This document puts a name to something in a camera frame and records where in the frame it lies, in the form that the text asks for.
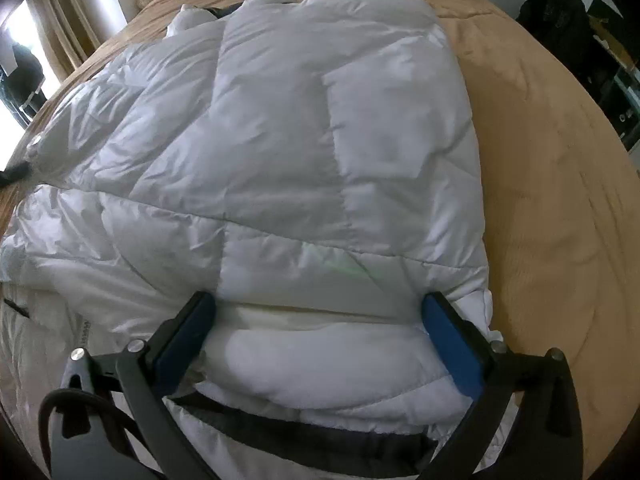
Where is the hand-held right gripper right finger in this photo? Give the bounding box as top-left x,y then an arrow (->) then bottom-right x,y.
419,291 -> 584,480

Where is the black cable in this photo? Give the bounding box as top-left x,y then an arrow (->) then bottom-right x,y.
39,389 -> 148,480

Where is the dark clothing pile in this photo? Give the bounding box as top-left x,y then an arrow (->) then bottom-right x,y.
515,0 -> 623,111

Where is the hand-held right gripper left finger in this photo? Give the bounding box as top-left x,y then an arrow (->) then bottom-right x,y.
49,290 -> 218,480

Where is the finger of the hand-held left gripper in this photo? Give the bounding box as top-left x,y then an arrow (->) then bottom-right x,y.
0,161 -> 30,187

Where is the tan bed blanket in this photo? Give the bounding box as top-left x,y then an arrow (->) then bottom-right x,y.
0,0 -> 640,480

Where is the white puffer jacket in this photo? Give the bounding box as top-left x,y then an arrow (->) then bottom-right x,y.
0,0 -> 518,480

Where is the beige curtain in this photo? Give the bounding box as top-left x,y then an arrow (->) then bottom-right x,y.
27,0 -> 103,83

